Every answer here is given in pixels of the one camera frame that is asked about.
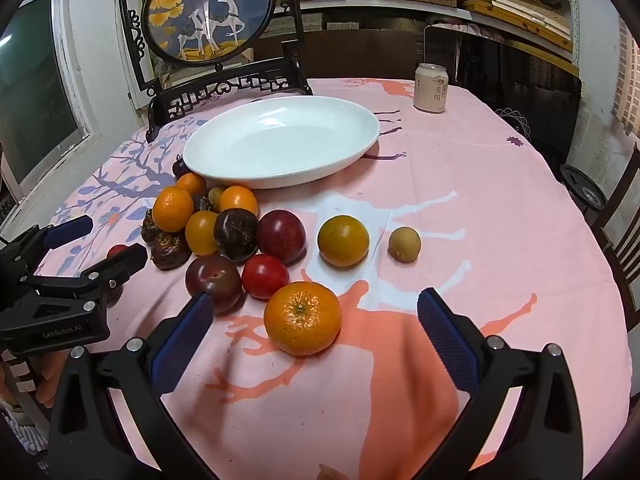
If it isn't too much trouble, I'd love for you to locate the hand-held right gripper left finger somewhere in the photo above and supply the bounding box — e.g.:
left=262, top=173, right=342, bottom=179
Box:
left=47, top=291, right=216, bottom=480

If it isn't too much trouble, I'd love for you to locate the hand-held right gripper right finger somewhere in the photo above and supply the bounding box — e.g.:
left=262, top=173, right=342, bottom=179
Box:
left=416, top=287, right=586, bottom=480

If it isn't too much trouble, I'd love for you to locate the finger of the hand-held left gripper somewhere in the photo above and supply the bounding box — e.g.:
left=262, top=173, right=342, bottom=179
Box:
left=31, top=242, right=150, bottom=307
left=0, top=215, right=95, bottom=282

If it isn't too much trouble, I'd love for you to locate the tan longan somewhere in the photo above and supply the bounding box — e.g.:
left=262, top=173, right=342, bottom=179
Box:
left=389, top=226, right=422, bottom=263

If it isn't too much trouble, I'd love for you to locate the small orange mandarin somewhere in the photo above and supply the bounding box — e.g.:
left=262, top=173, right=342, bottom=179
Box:
left=176, top=172, right=208, bottom=197

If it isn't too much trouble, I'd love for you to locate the dark wrinkled passion fruit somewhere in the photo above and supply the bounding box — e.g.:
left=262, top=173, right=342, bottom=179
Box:
left=213, top=208, right=260, bottom=264

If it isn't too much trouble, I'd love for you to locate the large mandarin with stem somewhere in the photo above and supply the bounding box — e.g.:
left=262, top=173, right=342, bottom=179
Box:
left=263, top=281, right=343, bottom=357

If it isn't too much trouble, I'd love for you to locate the yellow-green round citrus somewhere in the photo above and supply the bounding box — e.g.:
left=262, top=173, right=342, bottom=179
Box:
left=317, top=215, right=371, bottom=268

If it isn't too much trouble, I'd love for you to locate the large red plum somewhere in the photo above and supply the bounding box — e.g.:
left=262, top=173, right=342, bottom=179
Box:
left=257, top=209, right=308, bottom=265

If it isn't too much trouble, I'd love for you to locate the white oval plate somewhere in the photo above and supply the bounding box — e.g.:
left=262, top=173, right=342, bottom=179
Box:
left=182, top=95, right=381, bottom=190

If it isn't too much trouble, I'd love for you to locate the person's left forearm knitted sleeve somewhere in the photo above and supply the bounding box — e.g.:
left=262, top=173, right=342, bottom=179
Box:
left=0, top=407, right=53, bottom=466

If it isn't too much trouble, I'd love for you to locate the person's left hand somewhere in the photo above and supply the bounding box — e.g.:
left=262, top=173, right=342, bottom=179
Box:
left=34, top=350, right=62, bottom=409

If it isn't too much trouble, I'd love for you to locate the yellow-orange round fruit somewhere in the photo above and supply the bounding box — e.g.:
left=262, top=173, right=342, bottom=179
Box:
left=185, top=210, right=220, bottom=256

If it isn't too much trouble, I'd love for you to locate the pink printed tablecloth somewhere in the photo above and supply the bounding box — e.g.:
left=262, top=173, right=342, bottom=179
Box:
left=30, top=77, right=632, bottom=480

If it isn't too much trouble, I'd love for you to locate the white framed window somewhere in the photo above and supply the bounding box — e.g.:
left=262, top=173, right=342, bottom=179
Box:
left=0, top=0, right=94, bottom=202

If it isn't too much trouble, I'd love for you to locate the dark wooden chair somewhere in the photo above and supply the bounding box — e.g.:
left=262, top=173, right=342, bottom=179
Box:
left=590, top=144, right=640, bottom=332

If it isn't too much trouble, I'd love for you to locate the black round weight plate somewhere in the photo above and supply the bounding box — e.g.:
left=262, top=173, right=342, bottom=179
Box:
left=560, top=163, right=609, bottom=212

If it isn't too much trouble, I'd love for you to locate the pale pink drink can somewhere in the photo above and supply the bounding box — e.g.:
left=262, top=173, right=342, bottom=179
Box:
left=413, top=63, right=450, bottom=114

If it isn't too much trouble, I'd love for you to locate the round deer screen black stand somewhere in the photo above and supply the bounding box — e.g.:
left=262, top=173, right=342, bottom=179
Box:
left=117, top=0, right=314, bottom=142

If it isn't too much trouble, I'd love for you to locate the white storage shelf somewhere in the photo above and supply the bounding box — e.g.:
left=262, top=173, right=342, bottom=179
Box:
left=260, top=0, right=582, bottom=68

